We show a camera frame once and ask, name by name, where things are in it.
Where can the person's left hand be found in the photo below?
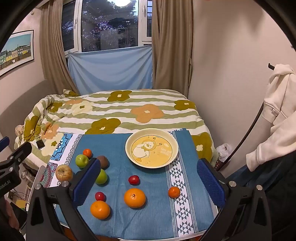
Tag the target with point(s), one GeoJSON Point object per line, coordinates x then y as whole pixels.
{"type": "Point", "coordinates": [10, 215]}

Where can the floral striped blanket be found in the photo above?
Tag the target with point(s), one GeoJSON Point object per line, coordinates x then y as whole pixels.
{"type": "Point", "coordinates": [138, 99]}

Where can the blue tablecloth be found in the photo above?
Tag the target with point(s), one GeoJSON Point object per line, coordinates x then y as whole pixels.
{"type": "Point", "coordinates": [143, 220]}

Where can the large russet apple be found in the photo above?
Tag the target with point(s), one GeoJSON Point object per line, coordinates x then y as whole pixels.
{"type": "Point", "coordinates": [64, 173]}

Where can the red cherry tomato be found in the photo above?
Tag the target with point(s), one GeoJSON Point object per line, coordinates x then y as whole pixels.
{"type": "Point", "coordinates": [100, 196]}
{"type": "Point", "coordinates": [134, 179]}

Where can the beige curtain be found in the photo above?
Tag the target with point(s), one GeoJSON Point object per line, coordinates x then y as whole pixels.
{"type": "Point", "coordinates": [171, 46]}
{"type": "Point", "coordinates": [55, 46]}

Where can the brown kiwi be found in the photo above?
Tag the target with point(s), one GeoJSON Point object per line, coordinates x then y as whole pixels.
{"type": "Point", "coordinates": [103, 161]}

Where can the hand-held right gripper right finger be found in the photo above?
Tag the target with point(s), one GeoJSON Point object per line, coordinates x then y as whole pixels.
{"type": "Point", "coordinates": [210, 180]}

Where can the beige object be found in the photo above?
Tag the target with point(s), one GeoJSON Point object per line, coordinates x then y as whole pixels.
{"type": "Point", "coordinates": [19, 132]}

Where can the black rack hook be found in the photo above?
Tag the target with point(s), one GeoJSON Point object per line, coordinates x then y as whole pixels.
{"type": "Point", "coordinates": [271, 66]}

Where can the orange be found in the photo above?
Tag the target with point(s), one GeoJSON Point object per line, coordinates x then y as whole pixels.
{"type": "Point", "coordinates": [100, 209]}
{"type": "Point", "coordinates": [134, 197]}

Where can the dark blue cloth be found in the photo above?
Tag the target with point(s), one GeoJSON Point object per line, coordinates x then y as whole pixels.
{"type": "Point", "coordinates": [261, 176]}

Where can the green apple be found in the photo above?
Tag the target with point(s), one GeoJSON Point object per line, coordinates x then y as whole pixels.
{"type": "Point", "coordinates": [81, 160]}
{"type": "Point", "coordinates": [102, 178]}

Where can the yellow duck print bowl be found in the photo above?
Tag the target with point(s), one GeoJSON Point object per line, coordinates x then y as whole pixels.
{"type": "Point", "coordinates": [151, 148]}

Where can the small black object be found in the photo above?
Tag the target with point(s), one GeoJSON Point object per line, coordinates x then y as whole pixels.
{"type": "Point", "coordinates": [40, 144]}

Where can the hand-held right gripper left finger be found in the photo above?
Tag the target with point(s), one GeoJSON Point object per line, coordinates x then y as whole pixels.
{"type": "Point", "coordinates": [86, 180]}

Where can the black curved tube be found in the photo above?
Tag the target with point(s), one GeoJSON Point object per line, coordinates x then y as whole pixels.
{"type": "Point", "coordinates": [252, 132]}

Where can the white plastic bag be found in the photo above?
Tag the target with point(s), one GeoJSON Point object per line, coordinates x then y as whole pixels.
{"type": "Point", "coordinates": [223, 151]}

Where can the grey bed headboard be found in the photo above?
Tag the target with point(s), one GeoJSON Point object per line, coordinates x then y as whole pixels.
{"type": "Point", "coordinates": [25, 99]}

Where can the small tangerine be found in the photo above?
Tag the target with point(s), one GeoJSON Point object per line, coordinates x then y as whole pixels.
{"type": "Point", "coordinates": [87, 153]}
{"type": "Point", "coordinates": [174, 192]}

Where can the window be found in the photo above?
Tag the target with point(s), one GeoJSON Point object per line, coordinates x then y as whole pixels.
{"type": "Point", "coordinates": [108, 27]}

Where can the white hoodie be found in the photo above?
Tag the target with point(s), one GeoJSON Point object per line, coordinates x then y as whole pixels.
{"type": "Point", "coordinates": [279, 104]}

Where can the framed wall picture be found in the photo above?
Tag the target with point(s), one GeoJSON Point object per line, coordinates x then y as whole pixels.
{"type": "Point", "coordinates": [16, 51]}

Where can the light blue cloth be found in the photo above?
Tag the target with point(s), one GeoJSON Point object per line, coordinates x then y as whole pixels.
{"type": "Point", "coordinates": [111, 69]}

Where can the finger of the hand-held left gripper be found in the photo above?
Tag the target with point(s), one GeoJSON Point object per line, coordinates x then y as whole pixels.
{"type": "Point", "coordinates": [3, 142]}
{"type": "Point", "coordinates": [20, 153]}

